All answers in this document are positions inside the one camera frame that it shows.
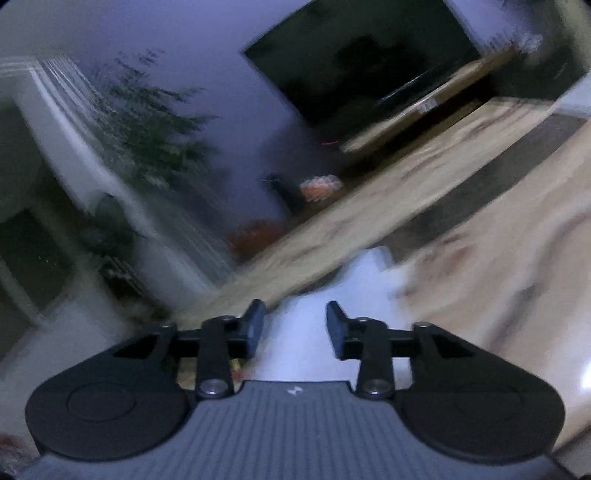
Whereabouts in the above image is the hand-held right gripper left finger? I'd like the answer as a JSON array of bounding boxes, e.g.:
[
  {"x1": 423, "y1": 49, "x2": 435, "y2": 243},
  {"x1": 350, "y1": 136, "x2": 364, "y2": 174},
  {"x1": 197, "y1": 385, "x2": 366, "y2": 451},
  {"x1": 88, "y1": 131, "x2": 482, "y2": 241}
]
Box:
[{"x1": 111, "y1": 299, "x2": 267, "y2": 401}]

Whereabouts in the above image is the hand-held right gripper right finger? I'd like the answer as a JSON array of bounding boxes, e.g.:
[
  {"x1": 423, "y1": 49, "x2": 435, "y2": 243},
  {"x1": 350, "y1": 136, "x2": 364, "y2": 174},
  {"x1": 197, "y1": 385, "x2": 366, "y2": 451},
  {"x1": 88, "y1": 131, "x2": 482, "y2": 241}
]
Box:
[{"x1": 325, "y1": 301, "x2": 476, "y2": 401}]

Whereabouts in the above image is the white paper tissue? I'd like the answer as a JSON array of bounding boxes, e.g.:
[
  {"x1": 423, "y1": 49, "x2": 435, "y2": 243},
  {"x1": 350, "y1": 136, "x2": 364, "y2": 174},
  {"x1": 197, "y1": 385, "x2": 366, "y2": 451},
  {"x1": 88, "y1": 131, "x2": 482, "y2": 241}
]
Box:
[{"x1": 256, "y1": 247, "x2": 416, "y2": 384}]

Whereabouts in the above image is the black cone speaker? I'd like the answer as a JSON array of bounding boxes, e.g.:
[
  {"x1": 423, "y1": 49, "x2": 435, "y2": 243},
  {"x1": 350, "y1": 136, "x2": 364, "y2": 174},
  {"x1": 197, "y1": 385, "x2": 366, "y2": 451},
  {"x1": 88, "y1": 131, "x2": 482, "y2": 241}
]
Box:
[{"x1": 265, "y1": 173, "x2": 301, "y2": 215}]

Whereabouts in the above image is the orange tissue pack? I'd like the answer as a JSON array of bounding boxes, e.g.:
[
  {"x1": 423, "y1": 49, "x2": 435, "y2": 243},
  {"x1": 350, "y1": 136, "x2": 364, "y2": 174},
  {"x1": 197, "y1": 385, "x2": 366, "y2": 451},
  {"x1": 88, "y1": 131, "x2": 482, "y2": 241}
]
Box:
[{"x1": 299, "y1": 175, "x2": 345, "y2": 203}]

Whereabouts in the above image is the potted tree terracotta pot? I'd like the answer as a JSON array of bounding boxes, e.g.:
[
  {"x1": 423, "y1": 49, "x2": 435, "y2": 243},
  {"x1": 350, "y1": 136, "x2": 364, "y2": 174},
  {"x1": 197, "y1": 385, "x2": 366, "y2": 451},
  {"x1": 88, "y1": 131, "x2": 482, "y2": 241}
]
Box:
[{"x1": 88, "y1": 48, "x2": 287, "y2": 259}]

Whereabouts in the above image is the wooden television stand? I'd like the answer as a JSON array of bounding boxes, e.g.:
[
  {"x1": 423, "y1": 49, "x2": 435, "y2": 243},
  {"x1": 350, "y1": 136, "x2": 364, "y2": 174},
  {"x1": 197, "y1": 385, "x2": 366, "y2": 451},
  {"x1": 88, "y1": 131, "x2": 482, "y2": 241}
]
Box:
[{"x1": 339, "y1": 46, "x2": 518, "y2": 155}]

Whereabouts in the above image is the white curtain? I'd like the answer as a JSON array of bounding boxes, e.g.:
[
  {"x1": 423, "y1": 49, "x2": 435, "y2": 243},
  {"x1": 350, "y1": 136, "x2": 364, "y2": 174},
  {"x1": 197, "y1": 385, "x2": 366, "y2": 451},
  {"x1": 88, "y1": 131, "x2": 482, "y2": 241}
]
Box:
[{"x1": 14, "y1": 55, "x2": 241, "y2": 287}]

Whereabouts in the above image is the black flat-screen television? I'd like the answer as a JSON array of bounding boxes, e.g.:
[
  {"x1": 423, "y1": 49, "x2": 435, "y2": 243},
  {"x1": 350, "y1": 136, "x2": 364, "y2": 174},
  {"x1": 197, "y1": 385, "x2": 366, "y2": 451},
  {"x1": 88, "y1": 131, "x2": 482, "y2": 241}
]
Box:
[{"x1": 242, "y1": 0, "x2": 483, "y2": 132}]

